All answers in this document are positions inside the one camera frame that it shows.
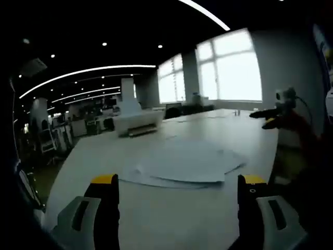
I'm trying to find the white table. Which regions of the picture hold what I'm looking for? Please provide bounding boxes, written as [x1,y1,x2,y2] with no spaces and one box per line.
[44,108,281,250]

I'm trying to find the person's black clothing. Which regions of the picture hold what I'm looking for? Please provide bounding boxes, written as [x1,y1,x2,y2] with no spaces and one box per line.
[270,135,333,250]

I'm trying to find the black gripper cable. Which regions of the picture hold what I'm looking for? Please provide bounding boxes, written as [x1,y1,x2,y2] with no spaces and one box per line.
[294,95,314,126]

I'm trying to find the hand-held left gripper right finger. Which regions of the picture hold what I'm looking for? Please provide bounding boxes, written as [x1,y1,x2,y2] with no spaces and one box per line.
[237,174,309,250]

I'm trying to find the long ceiling light strip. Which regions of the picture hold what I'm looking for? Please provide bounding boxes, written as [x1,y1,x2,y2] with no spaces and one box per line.
[19,64,157,99]

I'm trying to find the blue and white wall poster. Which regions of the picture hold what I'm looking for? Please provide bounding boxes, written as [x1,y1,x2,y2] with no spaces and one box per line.
[312,23,333,89]

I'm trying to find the large window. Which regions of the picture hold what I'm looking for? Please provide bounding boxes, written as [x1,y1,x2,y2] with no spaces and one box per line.
[195,28,263,103]

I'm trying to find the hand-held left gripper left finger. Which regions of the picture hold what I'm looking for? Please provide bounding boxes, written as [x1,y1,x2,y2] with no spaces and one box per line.
[52,173,120,250]

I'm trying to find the black office chair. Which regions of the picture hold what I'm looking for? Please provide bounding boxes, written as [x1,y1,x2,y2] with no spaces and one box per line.
[164,103,183,119]

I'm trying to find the narrow window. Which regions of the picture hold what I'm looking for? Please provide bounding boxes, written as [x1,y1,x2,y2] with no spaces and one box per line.
[157,53,186,104]

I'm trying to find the white office chair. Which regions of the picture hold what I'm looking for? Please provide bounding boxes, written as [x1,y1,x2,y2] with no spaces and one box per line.
[38,120,58,154]

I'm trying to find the white printer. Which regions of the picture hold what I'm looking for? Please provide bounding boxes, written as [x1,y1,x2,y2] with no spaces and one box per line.
[113,104,165,138]

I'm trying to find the printer input paper sheets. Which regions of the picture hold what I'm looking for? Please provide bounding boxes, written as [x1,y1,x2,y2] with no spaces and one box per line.
[120,78,143,117]

